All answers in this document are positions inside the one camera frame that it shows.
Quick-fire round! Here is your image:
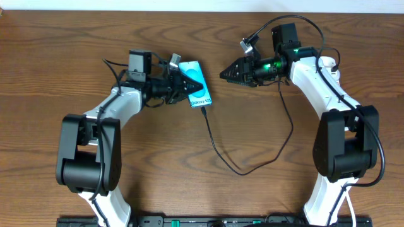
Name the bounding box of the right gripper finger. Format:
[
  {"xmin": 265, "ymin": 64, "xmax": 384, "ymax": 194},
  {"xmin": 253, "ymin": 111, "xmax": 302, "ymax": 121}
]
[
  {"xmin": 227, "ymin": 80, "xmax": 256, "ymax": 88},
  {"xmin": 219, "ymin": 58, "xmax": 244, "ymax": 81}
]

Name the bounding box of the Galaxy smartphone with cyan screen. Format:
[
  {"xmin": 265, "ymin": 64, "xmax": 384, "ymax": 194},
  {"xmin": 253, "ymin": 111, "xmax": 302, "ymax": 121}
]
[{"xmin": 179, "ymin": 61, "xmax": 213, "ymax": 108}]

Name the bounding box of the black USB charging cable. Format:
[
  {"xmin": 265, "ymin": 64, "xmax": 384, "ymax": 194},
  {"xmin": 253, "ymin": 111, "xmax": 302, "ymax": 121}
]
[{"xmin": 200, "ymin": 47, "xmax": 341, "ymax": 177}]

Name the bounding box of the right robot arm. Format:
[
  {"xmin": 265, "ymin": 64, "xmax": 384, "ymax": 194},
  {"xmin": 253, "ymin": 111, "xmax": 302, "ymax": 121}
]
[{"xmin": 219, "ymin": 23, "xmax": 385, "ymax": 226}]

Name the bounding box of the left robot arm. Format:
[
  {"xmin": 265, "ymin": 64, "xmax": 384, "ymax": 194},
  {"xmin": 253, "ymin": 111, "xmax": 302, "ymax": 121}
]
[{"xmin": 56, "ymin": 50, "xmax": 206, "ymax": 226}]

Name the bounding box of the white USB charger plug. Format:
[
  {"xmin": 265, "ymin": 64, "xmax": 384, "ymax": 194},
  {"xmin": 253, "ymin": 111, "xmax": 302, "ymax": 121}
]
[{"xmin": 318, "ymin": 56, "xmax": 340, "ymax": 79}]

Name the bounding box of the white power strip cord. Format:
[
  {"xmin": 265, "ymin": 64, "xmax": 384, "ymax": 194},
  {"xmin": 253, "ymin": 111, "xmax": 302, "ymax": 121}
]
[{"xmin": 345, "ymin": 192, "xmax": 357, "ymax": 227}]

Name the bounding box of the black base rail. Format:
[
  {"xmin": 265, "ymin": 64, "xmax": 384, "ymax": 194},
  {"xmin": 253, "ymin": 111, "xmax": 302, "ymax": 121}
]
[{"xmin": 56, "ymin": 214, "xmax": 373, "ymax": 227}]

